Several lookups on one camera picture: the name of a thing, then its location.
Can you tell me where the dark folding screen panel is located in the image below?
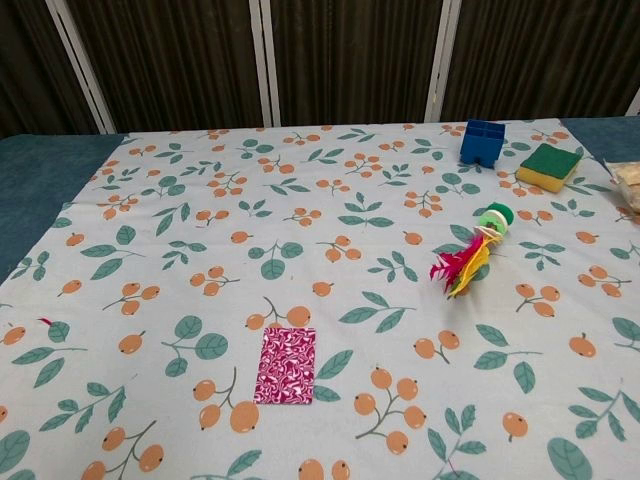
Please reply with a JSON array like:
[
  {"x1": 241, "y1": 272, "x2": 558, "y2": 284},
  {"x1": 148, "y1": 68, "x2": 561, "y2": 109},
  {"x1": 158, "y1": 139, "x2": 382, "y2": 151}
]
[
  {"x1": 259, "y1": 0, "x2": 454, "y2": 129},
  {"x1": 432, "y1": 0, "x2": 640, "y2": 124},
  {"x1": 54, "y1": 0, "x2": 274, "y2": 135},
  {"x1": 0, "y1": 0, "x2": 109, "y2": 140}
]

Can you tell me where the yellow sponge with green pad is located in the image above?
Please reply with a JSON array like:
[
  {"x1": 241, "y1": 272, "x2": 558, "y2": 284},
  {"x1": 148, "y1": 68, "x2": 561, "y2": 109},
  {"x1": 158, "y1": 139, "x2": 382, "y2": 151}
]
[{"x1": 515, "y1": 143, "x2": 584, "y2": 194}]

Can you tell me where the blue plastic divided box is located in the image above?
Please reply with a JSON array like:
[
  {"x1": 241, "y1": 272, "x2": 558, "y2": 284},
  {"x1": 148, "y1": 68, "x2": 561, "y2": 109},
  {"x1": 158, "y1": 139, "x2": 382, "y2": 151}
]
[{"x1": 458, "y1": 118, "x2": 507, "y2": 172}]

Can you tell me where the floral fruit-print tablecloth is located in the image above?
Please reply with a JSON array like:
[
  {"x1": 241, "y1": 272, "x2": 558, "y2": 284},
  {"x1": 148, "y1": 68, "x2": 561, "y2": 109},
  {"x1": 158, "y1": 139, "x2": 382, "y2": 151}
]
[{"x1": 0, "y1": 117, "x2": 640, "y2": 480}]

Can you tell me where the pink white patterned card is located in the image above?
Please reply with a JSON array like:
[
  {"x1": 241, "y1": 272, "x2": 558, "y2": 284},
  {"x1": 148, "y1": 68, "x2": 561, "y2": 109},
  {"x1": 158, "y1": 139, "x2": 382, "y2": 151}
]
[{"x1": 253, "y1": 326, "x2": 318, "y2": 406}]

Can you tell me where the clear plastic bag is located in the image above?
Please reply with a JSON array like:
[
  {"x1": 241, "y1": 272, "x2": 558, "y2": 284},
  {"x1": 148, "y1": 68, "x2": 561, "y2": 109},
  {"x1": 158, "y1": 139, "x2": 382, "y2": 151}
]
[{"x1": 602, "y1": 158, "x2": 640, "y2": 217}]

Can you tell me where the colourful feather shuttlecock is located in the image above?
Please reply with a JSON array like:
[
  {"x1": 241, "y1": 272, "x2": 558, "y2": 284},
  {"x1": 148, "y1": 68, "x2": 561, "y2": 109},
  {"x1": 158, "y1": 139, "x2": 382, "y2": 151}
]
[{"x1": 428, "y1": 200, "x2": 516, "y2": 300}]

